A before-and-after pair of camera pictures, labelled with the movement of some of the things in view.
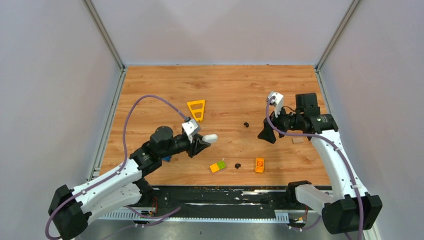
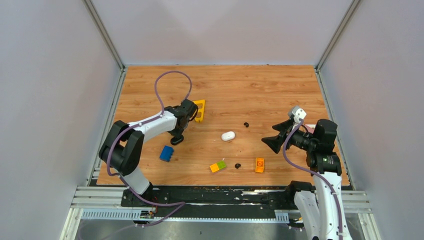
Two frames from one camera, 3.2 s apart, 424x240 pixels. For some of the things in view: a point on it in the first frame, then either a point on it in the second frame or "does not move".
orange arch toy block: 259,164 does not move
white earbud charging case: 210,138 → 228,135
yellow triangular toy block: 200,110 does not move
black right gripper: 267,133 → 275,142
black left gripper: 197,145 → 176,133
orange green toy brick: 216,167 does not move
